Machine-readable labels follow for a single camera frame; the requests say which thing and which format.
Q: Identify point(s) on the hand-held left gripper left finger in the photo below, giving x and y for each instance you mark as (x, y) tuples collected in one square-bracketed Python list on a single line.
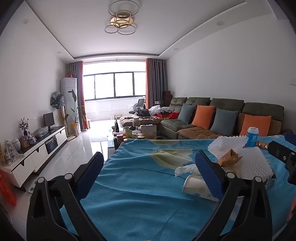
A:
[(90, 171)]

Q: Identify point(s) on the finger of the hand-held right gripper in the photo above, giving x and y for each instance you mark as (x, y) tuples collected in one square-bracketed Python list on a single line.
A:
[(279, 151), (291, 136)]

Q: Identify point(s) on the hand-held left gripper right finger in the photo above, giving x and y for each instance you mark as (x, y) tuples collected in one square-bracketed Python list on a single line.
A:
[(208, 176)]

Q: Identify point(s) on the white printed paper cup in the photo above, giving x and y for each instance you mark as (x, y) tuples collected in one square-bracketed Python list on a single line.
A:
[(195, 187)]

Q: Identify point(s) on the white foam fruit net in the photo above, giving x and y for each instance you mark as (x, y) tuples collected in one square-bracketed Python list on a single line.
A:
[(227, 142), (252, 165)]

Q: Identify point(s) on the person's right hand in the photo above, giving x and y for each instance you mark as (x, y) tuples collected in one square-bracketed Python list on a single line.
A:
[(293, 208)]

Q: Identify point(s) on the small gold foil wrapper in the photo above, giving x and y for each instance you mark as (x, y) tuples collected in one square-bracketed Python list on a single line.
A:
[(261, 145)]

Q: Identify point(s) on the crumpled white tissue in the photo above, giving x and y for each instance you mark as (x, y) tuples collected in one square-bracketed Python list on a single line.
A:
[(185, 169)]

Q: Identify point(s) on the crumpled gold foil wrapper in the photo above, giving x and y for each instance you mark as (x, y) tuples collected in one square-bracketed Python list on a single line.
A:
[(227, 159)]

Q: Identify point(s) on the blue cup with white lid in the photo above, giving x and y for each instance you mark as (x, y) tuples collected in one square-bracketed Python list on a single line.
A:
[(252, 138)]

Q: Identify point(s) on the orange cushion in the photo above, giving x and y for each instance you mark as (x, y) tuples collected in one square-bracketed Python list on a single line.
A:
[(203, 117), (256, 121)]

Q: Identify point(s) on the tall plant in yellow pot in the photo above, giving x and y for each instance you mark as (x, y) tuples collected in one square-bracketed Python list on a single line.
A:
[(74, 126)]

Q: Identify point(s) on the white black tv cabinet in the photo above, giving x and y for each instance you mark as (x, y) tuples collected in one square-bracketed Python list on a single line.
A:
[(41, 150)]

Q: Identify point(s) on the group of glass jars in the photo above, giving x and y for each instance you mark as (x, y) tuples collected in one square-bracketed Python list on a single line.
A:
[(129, 134)]

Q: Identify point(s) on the blue printed blanket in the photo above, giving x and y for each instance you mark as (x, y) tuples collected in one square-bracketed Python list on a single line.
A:
[(143, 185)]

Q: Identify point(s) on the blue grey cushion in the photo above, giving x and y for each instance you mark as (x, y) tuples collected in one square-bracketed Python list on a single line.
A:
[(223, 122), (186, 112)]

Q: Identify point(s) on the white bathroom scale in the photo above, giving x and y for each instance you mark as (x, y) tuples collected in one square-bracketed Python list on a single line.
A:
[(32, 188)]

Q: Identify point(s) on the small wooden stool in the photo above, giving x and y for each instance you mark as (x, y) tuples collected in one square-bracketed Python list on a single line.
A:
[(118, 115)]

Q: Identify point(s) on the plastic wrapped item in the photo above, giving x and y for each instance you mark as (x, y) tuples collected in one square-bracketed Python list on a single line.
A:
[(41, 132)]

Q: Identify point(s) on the blue white porcelain jar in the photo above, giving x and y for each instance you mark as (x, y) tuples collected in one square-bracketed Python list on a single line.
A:
[(32, 139)]

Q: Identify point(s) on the black monitor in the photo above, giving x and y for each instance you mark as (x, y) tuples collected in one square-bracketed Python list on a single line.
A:
[(49, 119)]

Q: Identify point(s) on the red clothing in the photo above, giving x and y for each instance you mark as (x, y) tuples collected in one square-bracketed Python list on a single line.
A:
[(174, 115)]

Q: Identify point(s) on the green leather sofa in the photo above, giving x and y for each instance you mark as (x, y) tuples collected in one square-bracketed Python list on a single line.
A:
[(226, 103)]

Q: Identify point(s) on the black bag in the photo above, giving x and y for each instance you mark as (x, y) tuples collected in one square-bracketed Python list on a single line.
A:
[(143, 112)]

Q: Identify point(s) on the covered standing fan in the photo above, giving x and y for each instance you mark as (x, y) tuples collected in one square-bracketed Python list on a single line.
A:
[(56, 99)]

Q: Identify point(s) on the grey orange curtain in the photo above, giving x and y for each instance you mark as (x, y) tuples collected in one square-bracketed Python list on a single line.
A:
[(78, 92), (155, 81)]

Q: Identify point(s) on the bonsai in blue vase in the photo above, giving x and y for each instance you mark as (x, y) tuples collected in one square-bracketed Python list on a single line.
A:
[(24, 126)]

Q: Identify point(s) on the white standing air conditioner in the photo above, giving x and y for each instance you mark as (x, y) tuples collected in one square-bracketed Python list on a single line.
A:
[(68, 92)]

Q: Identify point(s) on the ship model in plastic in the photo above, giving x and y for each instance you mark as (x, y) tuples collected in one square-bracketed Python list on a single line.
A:
[(10, 153)]

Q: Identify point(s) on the black office chair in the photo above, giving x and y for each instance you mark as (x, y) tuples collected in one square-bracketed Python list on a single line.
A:
[(140, 104)]

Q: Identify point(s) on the orange plastic bag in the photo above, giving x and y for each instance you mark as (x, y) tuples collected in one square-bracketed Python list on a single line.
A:
[(7, 187)]

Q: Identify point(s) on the white clothes pile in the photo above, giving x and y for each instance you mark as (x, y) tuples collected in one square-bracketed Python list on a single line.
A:
[(155, 109)]

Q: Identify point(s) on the brown wooden cabinet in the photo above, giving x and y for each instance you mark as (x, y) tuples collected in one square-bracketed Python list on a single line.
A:
[(167, 98)]

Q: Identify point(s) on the yellow box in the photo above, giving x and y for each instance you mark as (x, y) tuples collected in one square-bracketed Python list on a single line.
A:
[(2, 155)]

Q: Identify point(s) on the large window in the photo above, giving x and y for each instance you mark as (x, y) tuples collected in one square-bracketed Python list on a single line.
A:
[(113, 84)]

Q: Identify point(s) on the small red potted plant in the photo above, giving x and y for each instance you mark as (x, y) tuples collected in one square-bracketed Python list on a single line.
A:
[(70, 73)]

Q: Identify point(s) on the wooden picture frame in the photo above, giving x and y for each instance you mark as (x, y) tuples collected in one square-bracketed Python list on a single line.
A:
[(24, 141)]

